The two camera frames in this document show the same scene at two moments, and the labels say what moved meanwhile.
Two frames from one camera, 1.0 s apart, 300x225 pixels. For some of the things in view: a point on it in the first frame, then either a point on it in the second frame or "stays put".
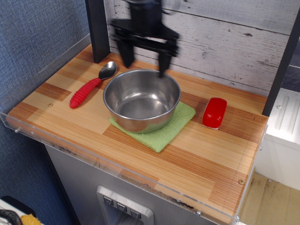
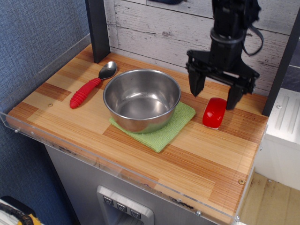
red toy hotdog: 214,113 stays put
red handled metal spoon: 108,71 stays put
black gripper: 146,28 → 223,60
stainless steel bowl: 141,101 stays put
